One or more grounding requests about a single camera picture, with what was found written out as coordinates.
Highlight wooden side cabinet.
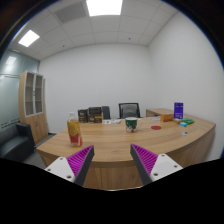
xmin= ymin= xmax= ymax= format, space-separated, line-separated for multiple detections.
xmin=145 ymin=107 xmax=174 ymax=118

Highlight white and green mug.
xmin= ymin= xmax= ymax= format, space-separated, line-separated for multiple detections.
xmin=124 ymin=116 xmax=143 ymax=134

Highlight green packet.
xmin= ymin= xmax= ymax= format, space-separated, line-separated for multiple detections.
xmin=181 ymin=117 xmax=195 ymax=126

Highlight brown cardboard carton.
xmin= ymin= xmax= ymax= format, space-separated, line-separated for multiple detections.
xmin=87 ymin=114 xmax=104 ymax=124

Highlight dark brown standing box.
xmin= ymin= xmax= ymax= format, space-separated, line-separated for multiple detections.
xmin=77 ymin=109 xmax=89 ymax=124

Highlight grey mesh office chair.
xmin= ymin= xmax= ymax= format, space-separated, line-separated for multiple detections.
xmin=118 ymin=102 xmax=142 ymax=120

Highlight purple standing box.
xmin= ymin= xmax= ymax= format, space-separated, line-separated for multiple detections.
xmin=173 ymin=101 xmax=185 ymax=120

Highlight orange drink bottle white cap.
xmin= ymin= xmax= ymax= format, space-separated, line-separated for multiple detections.
xmin=66 ymin=111 xmax=84 ymax=148

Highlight tan cardboard box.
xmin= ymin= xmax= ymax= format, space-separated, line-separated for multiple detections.
xmin=160 ymin=113 xmax=175 ymax=123

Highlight ceiling air vent grille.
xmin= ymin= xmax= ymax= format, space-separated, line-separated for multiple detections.
xmin=54 ymin=1 xmax=88 ymax=24

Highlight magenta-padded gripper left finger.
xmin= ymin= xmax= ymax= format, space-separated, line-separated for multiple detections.
xmin=44 ymin=144 xmax=95 ymax=187

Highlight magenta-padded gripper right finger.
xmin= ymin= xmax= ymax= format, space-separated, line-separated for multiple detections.
xmin=130 ymin=143 xmax=184 ymax=186

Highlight black leather sofa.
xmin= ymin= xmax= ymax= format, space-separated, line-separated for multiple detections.
xmin=0 ymin=122 xmax=36 ymax=163

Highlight rectangular ceiling light panel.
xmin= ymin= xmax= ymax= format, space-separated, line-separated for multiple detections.
xmin=85 ymin=0 xmax=124 ymax=17
xmin=17 ymin=29 xmax=41 ymax=48

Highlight wooden shelf cabinet glass doors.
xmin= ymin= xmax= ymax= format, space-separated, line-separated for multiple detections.
xmin=18 ymin=70 xmax=49 ymax=144

